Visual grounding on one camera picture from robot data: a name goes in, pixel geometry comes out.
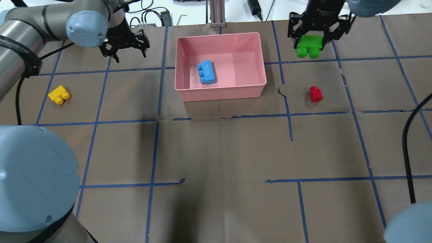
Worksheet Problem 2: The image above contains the pink plastic box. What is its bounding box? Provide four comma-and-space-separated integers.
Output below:
174, 32, 267, 102

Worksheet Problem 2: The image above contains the black power adapter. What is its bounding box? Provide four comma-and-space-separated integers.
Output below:
247, 0, 263, 21

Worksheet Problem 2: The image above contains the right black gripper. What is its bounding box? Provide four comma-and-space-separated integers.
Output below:
287, 0, 355, 49

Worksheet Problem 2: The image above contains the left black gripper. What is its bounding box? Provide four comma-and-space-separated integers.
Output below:
99, 19, 150, 63

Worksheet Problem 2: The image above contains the aluminium frame post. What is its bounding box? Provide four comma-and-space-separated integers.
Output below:
209, 0, 226, 28

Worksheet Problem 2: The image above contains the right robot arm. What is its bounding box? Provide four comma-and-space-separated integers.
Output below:
287, 0, 431, 243

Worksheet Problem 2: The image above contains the red toy block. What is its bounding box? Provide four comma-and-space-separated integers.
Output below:
309, 86, 323, 103

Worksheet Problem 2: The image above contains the green toy block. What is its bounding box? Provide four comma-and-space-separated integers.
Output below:
295, 34, 326, 59

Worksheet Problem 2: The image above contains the yellow toy block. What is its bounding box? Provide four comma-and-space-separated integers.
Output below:
48, 85, 71, 106

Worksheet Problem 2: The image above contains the black power brick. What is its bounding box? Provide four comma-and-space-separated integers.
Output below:
160, 10, 172, 26

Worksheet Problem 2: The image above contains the orange usb hub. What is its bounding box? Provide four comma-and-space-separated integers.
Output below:
129, 23, 157, 28

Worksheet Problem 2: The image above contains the blue toy block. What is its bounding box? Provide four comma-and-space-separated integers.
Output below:
196, 60, 216, 85

